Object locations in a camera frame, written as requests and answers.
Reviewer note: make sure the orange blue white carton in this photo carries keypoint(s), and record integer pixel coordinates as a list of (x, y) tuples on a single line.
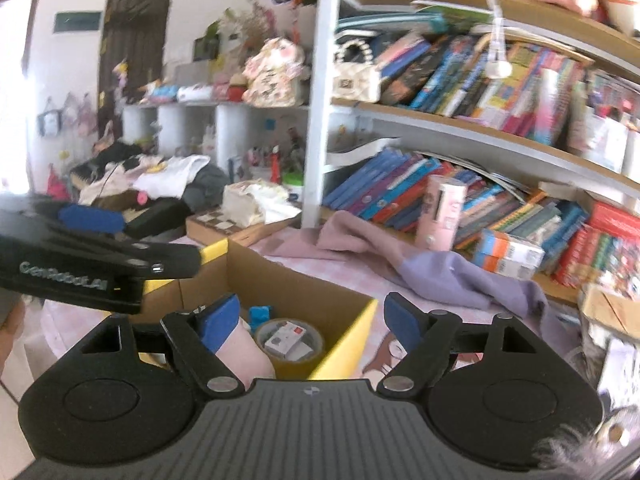
[(507, 255)]

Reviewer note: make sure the brown paper envelopes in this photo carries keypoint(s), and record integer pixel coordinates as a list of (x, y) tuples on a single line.
[(610, 312)]

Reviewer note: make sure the pile of clothes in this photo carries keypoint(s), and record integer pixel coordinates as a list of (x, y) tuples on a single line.
[(170, 175)]

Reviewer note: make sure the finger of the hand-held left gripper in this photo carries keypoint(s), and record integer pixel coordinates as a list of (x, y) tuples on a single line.
[(165, 260), (90, 220)]

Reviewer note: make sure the white metal bookshelf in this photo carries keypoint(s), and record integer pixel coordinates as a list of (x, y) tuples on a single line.
[(317, 110)]

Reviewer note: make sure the red figurine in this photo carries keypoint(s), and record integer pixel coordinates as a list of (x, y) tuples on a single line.
[(275, 165)]

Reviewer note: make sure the floral fabric doll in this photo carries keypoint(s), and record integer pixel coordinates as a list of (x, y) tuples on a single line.
[(272, 75)]

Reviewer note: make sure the small blue plastic block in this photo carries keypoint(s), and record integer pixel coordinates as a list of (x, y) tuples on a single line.
[(261, 316)]

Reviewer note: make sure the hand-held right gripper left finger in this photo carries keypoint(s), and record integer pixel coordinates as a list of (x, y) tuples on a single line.
[(220, 322)]

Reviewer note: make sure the row of red books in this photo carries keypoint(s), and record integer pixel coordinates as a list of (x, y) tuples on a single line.
[(600, 245)]

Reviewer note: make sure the row of colourful books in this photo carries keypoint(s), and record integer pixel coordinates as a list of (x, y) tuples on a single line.
[(380, 185)]

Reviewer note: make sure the pink pig toy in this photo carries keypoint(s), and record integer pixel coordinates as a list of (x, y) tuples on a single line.
[(245, 355)]

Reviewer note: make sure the white pen holder box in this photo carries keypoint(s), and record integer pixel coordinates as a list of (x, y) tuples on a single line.
[(632, 157)]

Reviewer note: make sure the purple cloth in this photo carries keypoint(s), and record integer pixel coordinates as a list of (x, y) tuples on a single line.
[(440, 275)]

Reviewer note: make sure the person's left hand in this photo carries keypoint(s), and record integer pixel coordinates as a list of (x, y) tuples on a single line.
[(11, 327)]

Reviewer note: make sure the pink blue gradient bottle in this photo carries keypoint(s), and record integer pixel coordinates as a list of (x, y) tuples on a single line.
[(555, 110)]

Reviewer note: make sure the dark wooden door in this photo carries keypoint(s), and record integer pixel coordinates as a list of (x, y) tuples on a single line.
[(135, 35)]

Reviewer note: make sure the dried flower bunch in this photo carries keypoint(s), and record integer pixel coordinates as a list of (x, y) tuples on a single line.
[(250, 20)]

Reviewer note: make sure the clear pen holder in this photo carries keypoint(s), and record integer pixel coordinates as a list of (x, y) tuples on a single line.
[(597, 135)]

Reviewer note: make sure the white low shelf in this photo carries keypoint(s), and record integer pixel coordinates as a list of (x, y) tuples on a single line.
[(230, 130)]

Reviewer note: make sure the white charger adapter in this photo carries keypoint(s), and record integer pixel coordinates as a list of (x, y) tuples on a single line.
[(285, 335)]

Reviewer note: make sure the yellow cardboard box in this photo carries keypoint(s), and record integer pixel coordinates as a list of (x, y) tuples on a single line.
[(350, 335)]

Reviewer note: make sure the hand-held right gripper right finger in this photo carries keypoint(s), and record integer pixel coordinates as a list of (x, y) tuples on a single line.
[(402, 322)]

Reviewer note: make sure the pink checked tablecloth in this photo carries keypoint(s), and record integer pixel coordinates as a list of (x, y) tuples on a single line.
[(350, 272)]

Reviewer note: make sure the white hanging ornament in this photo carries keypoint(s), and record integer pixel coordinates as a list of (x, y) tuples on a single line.
[(500, 67)]

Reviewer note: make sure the packing tape roll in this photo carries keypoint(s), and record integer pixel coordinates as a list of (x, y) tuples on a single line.
[(315, 347)]

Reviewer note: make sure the shelf row of storybooks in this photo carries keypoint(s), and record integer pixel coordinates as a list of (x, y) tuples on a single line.
[(450, 75)]

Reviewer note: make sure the green wall sign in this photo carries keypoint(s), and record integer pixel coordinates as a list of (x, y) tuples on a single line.
[(77, 22)]

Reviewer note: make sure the white quilted handbag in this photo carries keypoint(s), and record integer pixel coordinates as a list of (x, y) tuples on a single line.
[(356, 77)]

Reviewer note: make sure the wooden chessboard box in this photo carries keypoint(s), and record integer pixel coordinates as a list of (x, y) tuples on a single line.
[(220, 227)]

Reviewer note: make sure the pink cylindrical holder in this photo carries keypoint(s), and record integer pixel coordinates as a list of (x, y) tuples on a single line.
[(442, 215)]

